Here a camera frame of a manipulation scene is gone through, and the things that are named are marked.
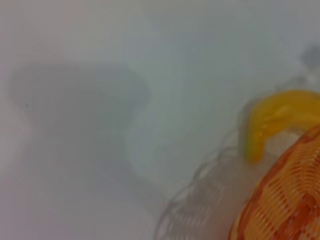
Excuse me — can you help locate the orange woven plastic basket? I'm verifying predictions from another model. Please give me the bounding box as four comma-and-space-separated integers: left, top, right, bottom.
228, 124, 320, 240

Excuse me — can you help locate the yellow banana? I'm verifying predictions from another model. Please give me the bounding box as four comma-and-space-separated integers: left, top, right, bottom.
243, 89, 320, 165

